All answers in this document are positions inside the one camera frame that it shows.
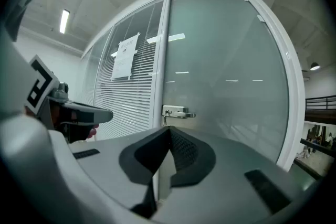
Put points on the black metal railing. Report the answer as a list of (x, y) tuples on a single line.
[(321, 102)]

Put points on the white door frame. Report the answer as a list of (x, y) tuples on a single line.
[(291, 73)]

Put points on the glass partition with white blinds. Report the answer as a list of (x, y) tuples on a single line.
[(136, 102)]

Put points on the long ceiling light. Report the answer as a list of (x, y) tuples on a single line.
[(64, 21)]

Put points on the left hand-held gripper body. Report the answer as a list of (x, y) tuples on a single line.
[(39, 84)]

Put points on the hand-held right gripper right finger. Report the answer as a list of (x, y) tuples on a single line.
[(231, 165)]

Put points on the person's left hand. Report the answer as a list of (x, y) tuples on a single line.
[(93, 132)]

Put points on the black pendant lamp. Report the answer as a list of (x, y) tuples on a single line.
[(314, 66)]

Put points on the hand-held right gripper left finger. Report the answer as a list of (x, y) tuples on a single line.
[(105, 162)]

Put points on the frosted glass door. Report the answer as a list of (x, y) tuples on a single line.
[(223, 73)]

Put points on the small keys in lock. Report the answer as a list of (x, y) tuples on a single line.
[(165, 119)]

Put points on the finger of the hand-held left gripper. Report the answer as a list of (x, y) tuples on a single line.
[(101, 114)]

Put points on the white paper notice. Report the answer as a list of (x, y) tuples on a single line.
[(125, 60)]

